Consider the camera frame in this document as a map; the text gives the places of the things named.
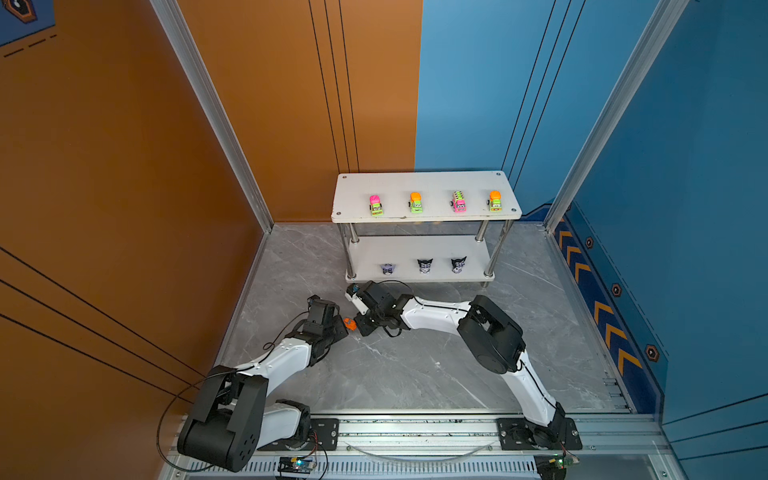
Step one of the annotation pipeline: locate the purple black figure toy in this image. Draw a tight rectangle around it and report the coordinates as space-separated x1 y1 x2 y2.
417 259 433 274

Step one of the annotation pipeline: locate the black purple Kuromi figure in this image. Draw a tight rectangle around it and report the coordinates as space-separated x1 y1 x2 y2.
450 256 467 274

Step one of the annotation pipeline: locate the green orange toy truck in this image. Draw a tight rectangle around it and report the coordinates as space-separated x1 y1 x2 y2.
408 192 423 215

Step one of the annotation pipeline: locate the orange green toy car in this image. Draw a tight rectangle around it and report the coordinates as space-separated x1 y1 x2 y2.
488 190 503 212

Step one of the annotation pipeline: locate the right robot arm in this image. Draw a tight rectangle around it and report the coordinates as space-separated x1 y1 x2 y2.
346 281 567 450

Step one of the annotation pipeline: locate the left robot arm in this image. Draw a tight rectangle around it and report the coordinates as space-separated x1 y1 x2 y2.
177 295 348 472

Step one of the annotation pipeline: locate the white two-tier shelf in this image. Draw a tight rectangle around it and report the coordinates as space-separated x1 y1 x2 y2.
331 171 522 284

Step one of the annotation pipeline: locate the left circuit board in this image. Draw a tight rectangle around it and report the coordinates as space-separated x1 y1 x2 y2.
276 456 320 479

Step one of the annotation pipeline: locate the circuit board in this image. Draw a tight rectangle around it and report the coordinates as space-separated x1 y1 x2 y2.
276 456 320 479
534 454 580 480

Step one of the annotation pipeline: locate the right circuit board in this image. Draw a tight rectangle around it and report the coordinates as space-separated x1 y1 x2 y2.
534 454 580 480

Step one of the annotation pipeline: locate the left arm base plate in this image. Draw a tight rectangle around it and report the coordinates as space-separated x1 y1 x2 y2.
259 417 340 452

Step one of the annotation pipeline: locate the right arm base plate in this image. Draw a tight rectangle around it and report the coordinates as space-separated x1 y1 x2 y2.
496 417 583 451

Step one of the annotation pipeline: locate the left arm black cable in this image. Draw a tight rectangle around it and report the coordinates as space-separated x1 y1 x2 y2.
155 311 313 472

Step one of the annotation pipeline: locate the left aluminium corner post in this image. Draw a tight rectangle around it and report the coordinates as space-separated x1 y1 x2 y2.
150 0 274 234

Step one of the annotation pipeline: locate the aluminium corner post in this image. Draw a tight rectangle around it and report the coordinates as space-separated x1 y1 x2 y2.
543 0 689 234
150 0 274 234

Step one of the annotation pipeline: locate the right aluminium corner post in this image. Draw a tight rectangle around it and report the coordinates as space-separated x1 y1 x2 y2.
543 0 689 234

